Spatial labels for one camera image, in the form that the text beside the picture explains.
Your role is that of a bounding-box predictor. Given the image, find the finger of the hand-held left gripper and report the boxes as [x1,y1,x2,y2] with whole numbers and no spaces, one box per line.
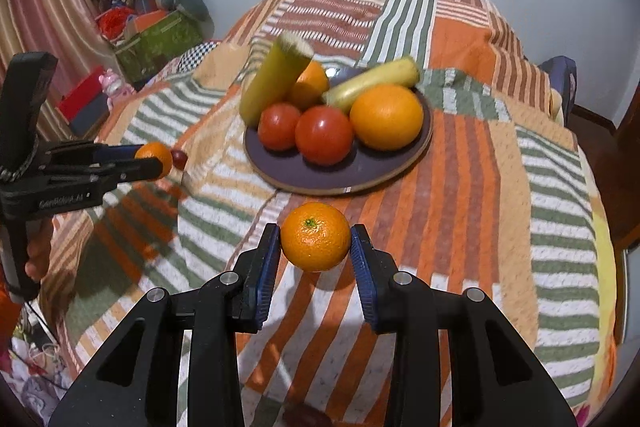
[47,223,282,427]
[350,223,578,427]

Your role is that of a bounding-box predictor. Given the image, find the small tangerine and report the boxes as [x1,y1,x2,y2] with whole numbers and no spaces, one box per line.
[280,202,352,272]
[135,142,173,180]

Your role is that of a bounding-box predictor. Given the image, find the purple ceramic plate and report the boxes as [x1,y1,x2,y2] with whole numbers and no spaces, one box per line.
[243,66,434,196]

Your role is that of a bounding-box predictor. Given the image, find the red tomato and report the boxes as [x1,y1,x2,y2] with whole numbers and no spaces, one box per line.
[295,105,355,166]
[257,103,302,152]

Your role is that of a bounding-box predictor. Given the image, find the green sugarcane piece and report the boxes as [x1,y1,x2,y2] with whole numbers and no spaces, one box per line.
[321,56,420,114]
[239,32,315,128]

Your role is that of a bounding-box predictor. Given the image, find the large orange with sticker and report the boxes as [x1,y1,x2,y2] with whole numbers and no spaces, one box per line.
[287,61,331,110]

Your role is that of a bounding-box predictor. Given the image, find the person's left hand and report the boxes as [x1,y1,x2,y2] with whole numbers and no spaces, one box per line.
[24,219,55,283]

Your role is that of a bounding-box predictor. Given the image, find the red box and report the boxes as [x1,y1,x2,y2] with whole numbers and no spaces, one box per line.
[57,67,108,120]

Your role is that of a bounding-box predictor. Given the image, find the dark grey box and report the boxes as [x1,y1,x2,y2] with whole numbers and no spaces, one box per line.
[67,99,112,138]

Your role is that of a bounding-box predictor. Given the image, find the red bag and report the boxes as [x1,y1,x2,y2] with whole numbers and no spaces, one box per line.
[96,7,137,40]

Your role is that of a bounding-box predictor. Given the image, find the striped patchwork blanket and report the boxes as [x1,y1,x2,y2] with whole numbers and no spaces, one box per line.
[37,0,618,427]

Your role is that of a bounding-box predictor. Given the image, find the green storage box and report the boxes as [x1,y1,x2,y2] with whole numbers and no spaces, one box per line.
[114,12,205,82]

